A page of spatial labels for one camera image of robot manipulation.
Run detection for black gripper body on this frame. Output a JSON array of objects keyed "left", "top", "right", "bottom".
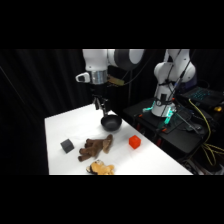
[{"left": 89, "top": 83, "right": 110, "bottom": 102}]

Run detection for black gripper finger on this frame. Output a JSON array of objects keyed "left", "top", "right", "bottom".
[
  {"left": 101, "top": 98, "right": 110, "bottom": 117},
  {"left": 93, "top": 97, "right": 101, "bottom": 111}
]

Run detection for red cube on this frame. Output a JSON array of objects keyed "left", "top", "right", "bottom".
[{"left": 128, "top": 134, "right": 142, "bottom": 150}]

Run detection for black bowl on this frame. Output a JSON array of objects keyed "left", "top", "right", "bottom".
[{"left": 100, "top": 114, "right": 123, "bottom": 132}]

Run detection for grey cube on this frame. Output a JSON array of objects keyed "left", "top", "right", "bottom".
[{"left": 59, "top": 138, "right": 76, "bottom": 155}]

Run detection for brown plush animal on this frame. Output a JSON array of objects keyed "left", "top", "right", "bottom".
[{"left": 77, "top": 133, "right": 114, "bottom": 163}]

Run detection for yellow orange plush toy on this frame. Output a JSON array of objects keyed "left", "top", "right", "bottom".
[{"left": 85, "top": 158, "right": 116, "bottom": 176}]

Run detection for black curtain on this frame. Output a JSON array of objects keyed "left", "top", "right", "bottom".
[{"left": 0, "top": 49, "right": 224, "bottom": 176}]

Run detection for black robot stand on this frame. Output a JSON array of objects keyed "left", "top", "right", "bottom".
[{"left": 121, "top": 97, "right": 224, "bottom": 176}]

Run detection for black laptop with lit keyboard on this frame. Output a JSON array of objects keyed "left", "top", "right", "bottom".
[{"left": 179, "top": 85, "right": 224, "bottom": 108}]

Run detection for wrist camera with brown mount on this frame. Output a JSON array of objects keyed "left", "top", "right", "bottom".
[{"left": 106, "top": 75, "right": 125, "bottom": 87}]

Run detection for yellow cable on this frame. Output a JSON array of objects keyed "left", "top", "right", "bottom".
[{"left": 187, "top": 97, "right": 224, "bottom": 168}]

